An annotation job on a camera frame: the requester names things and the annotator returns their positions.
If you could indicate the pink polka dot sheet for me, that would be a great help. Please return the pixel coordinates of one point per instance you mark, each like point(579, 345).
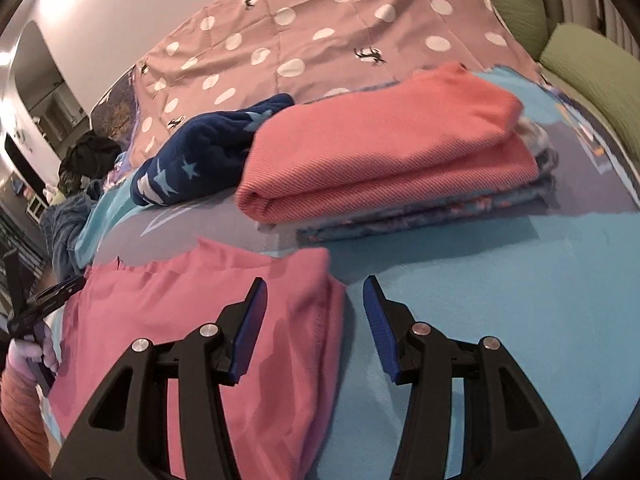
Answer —
point(325, 20)

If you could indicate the blue floral folded garment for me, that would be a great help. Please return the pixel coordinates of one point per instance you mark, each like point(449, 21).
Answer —
point(425, 216)

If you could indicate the green pillow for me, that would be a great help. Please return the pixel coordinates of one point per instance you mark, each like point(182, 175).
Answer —
point(515, 10)
point(595, 75)

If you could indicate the person's left hand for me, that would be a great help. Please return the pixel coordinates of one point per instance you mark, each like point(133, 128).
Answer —
point(35, 352)

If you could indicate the blue-grey blanket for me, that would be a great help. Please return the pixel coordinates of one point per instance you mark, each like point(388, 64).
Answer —
point(62, 230)

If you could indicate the navy star blanket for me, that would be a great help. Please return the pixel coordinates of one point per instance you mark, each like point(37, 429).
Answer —
point(200, 160)

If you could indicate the pink shirt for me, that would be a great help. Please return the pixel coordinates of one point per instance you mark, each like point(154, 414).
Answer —
point(300, 320)

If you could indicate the salmon folded garment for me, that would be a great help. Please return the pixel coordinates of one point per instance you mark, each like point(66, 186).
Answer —
point(375, 150)

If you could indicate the dark clothes pile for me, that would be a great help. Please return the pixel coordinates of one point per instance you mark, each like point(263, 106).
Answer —
point(87, 160)

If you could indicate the blue patterned bed sheet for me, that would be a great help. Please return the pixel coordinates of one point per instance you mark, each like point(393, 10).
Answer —
point(475, 285)

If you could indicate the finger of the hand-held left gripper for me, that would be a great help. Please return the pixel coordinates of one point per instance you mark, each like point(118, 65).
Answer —
point(14, 285)
point(55, 297)

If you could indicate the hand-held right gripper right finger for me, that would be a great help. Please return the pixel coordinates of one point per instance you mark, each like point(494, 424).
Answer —
point(382, 332)

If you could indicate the person's left forearm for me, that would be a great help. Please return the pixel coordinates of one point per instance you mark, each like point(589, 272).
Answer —
point(20, 420)

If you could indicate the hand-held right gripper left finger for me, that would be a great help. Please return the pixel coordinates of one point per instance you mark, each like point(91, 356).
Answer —
point(247, 332)

